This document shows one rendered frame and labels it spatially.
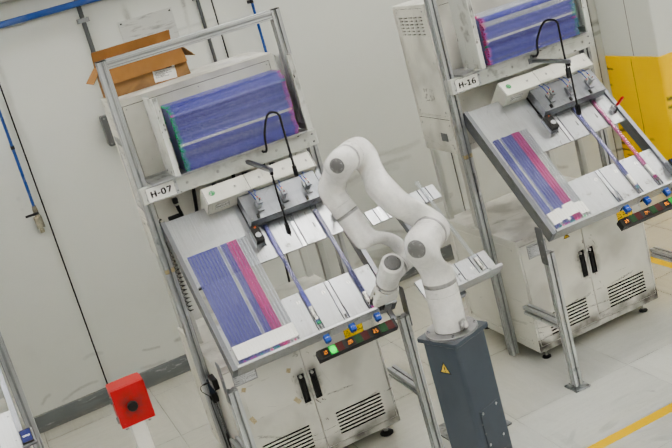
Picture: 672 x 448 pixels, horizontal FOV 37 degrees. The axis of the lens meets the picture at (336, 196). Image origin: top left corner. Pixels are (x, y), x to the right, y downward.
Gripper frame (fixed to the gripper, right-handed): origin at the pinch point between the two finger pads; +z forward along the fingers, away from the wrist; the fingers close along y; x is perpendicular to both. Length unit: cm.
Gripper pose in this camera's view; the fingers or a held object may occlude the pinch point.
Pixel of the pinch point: (380, 304)
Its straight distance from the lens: 379.9
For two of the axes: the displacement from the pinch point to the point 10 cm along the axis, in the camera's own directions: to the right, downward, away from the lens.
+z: -0.9, 5.6, 8.2
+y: 8.8, -3.4, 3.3
